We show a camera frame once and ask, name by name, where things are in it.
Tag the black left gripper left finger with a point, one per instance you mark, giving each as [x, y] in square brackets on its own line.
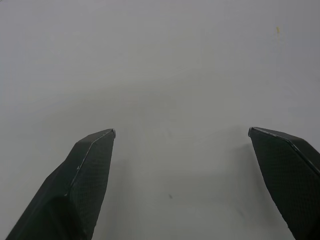
[75, 190]

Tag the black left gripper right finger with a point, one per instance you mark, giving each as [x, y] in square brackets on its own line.
[292, 185]

